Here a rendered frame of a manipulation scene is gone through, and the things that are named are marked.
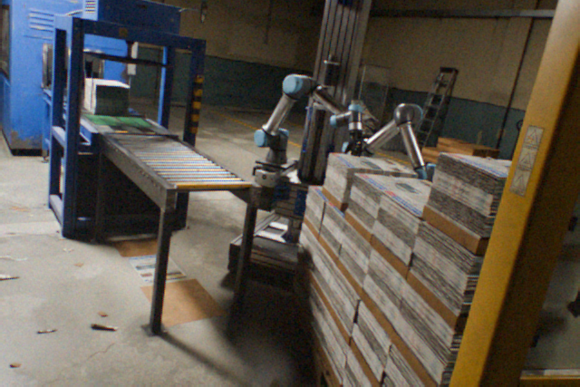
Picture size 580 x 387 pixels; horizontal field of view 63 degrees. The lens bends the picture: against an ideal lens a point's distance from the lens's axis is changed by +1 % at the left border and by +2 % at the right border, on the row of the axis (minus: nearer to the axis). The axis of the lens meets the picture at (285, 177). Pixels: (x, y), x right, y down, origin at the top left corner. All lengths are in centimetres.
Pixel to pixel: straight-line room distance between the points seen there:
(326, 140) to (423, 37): 783
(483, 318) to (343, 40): 241
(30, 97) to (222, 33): 712
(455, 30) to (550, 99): 942
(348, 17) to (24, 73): 374
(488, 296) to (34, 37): 532
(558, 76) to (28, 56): 535
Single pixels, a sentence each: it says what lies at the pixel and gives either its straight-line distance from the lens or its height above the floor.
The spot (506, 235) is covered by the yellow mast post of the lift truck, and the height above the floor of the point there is 123.
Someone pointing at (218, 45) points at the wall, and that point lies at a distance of 1216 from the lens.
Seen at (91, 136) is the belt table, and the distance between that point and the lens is 360.
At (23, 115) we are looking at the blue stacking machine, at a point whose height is 47.
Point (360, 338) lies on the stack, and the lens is 200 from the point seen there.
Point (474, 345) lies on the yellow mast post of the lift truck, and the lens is 109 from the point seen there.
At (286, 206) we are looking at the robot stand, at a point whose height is 55.
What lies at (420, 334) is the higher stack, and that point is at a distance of 162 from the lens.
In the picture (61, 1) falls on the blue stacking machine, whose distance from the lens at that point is 583.
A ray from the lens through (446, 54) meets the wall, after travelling 1036.
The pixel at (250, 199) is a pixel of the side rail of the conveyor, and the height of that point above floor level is 72.
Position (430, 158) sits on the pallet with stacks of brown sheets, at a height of 21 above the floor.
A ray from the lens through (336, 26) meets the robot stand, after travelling 321.
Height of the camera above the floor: 149
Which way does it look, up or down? 14 degrees down
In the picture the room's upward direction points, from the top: 9 degrees clockwise
